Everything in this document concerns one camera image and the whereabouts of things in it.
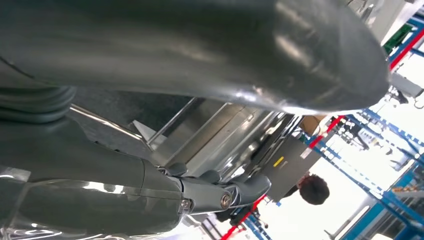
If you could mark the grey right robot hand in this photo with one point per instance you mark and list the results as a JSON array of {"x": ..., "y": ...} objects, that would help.
[{"x": 82, "y": 185}]

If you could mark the stainless steel workbench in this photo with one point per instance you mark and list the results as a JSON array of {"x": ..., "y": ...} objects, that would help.
[{"x": 215, "y": 132}]

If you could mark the white base foot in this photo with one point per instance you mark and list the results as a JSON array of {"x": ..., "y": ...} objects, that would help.
[{"x": 144, "y": 130}]

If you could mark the red barrier belt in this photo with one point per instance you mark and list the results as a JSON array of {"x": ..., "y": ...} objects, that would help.
[
  {"x": 243, "y": 218},
  {"x": 407, "y": 48},
  {"x": 326, "y": 130}
]

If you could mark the grey robot body shell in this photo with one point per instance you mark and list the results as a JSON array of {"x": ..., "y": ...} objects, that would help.
[{"x": 165, "y": 43}]

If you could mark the person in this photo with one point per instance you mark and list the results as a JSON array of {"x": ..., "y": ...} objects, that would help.
[{"x": 314, "y": 190}]

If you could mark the cardboard box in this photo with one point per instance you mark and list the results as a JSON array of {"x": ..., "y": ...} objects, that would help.
[{"x": 309, "y": 124}]

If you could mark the green plastic crate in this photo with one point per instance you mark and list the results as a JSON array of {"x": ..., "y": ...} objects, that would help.
[{"x": 397, "y": 38}]

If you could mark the blue metal frame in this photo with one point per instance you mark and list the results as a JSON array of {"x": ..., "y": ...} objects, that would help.
[
  {"x": 391, "y": 198},
  {"x": 414, "y": 24}
]

